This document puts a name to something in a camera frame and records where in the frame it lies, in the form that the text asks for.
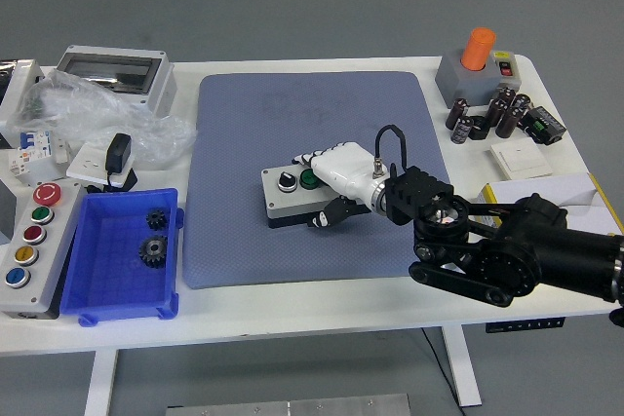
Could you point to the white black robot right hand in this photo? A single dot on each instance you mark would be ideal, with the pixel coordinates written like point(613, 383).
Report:
point(341, 167)

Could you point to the grey four-button control box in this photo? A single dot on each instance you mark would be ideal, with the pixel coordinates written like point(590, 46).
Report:
point(283, 202)

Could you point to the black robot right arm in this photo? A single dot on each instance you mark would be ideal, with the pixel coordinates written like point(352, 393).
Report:
point(536, 240)

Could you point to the grey five-button control box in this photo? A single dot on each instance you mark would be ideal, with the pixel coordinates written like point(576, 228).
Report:
point(53, 245)

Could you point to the grey-blue padded mat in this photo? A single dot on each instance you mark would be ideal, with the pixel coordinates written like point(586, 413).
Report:
point(244, 133)

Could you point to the black capacitor with silver stripe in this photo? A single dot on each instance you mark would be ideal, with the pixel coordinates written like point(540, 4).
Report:
point(462, 131)

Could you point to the orange cylinder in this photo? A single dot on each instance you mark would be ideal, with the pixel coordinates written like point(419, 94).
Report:
point(478, 48)

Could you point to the small black gear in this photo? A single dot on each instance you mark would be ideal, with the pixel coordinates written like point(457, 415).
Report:
point(157, 219)

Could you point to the large black gear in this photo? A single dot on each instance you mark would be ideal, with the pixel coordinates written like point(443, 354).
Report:
point(153, 252)

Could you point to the black module with green terminals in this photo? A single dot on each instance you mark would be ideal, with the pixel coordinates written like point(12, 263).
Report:
point(546, 126)

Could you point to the white yellow cardboard box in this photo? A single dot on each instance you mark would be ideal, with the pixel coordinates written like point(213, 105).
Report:
point(570, 188)

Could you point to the white table leg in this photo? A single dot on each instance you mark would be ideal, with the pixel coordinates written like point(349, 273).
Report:
point(463, 367)
point(100, 382)

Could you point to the black table control panel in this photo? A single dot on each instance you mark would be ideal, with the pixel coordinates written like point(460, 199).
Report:
point(524, 326)

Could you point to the grey metal plate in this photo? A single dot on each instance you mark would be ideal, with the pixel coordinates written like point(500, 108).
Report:
point(292, 406)

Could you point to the blue plastic bin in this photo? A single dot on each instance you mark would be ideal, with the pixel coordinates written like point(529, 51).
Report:
point(112, 265)

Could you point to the clear plastic bag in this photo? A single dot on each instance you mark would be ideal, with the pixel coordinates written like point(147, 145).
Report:
point(97, 109)

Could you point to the white circuit breaker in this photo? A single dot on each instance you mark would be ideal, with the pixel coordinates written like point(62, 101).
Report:
point(34, 143)

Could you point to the grey switch box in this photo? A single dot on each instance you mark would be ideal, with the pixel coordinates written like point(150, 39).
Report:
point(453, 82)

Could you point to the white wall switch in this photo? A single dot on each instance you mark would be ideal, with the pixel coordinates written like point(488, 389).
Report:
point(521, 158)

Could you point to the red black rocker switch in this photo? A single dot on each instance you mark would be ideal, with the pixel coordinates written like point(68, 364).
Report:
point(505, 68)

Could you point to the grey enclosure with clear lid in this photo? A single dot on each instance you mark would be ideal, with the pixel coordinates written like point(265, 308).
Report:
point(162, 89)

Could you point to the white wall socket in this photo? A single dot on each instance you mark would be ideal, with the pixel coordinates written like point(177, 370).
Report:
point(85, 163)

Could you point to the white electrical enclosure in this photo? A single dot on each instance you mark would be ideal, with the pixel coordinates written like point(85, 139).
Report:
point(19, 80)

